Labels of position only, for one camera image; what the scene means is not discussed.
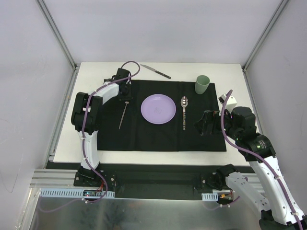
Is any purple plate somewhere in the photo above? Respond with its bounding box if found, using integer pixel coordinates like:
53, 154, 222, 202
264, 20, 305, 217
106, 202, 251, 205
141, 94, 177, 125

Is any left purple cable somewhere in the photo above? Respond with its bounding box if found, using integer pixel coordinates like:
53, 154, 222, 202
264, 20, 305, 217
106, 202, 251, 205
80, 60, 141, 204

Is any white cable duct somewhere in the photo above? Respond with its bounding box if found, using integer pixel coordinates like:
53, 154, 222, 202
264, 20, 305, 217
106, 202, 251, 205
201, 192, 219, 202
40, 188, 115, 199

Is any metal spoon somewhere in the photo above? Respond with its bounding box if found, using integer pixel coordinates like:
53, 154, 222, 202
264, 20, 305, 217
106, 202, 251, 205
180, 96, 188, 131

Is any metal fork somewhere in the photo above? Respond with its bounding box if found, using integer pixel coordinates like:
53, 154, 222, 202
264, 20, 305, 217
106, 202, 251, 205
118, 101, 130, 130

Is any right white cable duct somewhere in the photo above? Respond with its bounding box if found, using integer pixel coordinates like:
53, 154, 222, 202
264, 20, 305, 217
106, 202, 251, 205
201, 192, 219, 202

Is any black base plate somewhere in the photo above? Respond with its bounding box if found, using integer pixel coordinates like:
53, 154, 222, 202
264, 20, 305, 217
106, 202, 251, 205
73, 164, 238, 200

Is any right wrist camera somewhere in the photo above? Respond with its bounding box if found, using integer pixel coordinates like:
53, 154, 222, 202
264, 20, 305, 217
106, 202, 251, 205
219, 94, 237, 112

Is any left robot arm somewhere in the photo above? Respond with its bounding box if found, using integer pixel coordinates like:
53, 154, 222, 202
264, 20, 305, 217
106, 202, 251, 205
71, 68, 131, 187

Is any black handled knife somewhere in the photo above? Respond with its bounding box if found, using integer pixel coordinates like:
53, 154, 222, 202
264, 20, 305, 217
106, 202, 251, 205
140, 64, 171, 79

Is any aluminium frame post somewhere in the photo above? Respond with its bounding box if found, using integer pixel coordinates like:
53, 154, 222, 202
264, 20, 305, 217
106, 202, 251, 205
242, 0, 291, 71
36, 0, 80, 70

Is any black cloth placemat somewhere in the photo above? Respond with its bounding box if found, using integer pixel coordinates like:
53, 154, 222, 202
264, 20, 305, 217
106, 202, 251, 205
97, 80, 226, 152

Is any left white cable duct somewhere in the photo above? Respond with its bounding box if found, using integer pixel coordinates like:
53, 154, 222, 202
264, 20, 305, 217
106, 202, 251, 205
40, 188, 115, 199

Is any aluminium rail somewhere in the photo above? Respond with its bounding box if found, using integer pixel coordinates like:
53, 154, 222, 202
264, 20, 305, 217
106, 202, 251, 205
30, 169, 80, 186

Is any right aluminium frame post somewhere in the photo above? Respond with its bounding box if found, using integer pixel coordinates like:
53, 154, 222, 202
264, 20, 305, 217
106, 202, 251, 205
242, 0, 291, 71

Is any green cup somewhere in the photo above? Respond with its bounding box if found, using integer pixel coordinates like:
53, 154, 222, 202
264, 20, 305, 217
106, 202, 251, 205
195, 75, 210, 94

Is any left aluminium frame post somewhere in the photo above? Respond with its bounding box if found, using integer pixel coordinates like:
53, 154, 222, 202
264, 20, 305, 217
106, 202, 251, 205
36, 0, 80, 70

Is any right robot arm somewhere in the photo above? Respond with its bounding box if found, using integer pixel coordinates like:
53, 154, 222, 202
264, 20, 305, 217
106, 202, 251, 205
194, 107, 307, 230

